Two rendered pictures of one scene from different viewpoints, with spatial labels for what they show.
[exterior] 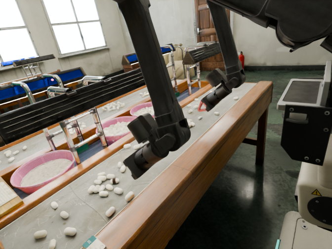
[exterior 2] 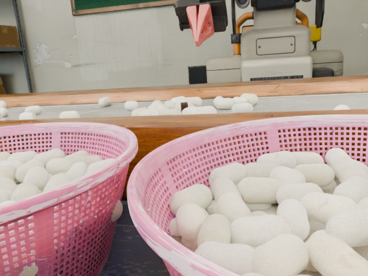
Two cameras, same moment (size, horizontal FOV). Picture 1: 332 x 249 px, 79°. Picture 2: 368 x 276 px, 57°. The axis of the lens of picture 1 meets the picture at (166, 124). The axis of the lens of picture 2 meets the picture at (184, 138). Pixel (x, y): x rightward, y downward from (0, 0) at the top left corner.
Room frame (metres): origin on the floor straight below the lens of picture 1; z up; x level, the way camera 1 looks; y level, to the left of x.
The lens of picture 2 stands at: (1.29, 0.40, 0.83)
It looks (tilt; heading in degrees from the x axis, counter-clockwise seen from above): 14 degrees down; 243
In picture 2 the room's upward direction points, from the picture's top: 4 degrees counter-clockwise
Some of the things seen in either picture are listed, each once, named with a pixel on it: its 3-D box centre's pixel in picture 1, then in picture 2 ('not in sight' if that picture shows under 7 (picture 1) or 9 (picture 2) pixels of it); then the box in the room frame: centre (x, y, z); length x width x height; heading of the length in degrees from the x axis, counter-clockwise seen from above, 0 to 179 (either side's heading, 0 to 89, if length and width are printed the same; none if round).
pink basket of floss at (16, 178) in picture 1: (48, 174); not in sight; (0.79, 0.58, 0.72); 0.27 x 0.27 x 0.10
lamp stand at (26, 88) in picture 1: (51, 118); not in sight; (1.05, 0.61, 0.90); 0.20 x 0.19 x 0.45; 139
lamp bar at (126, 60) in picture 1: (150, 53); not in sight; (1.83, 0.03, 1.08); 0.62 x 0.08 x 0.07; 139
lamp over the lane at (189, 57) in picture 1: (211, 49); not in sight; (1.46, -0.39, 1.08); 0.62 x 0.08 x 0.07; 139
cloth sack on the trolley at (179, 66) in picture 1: (176, 71); not in sight; (4.20, -0.37, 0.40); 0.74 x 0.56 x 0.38; 141
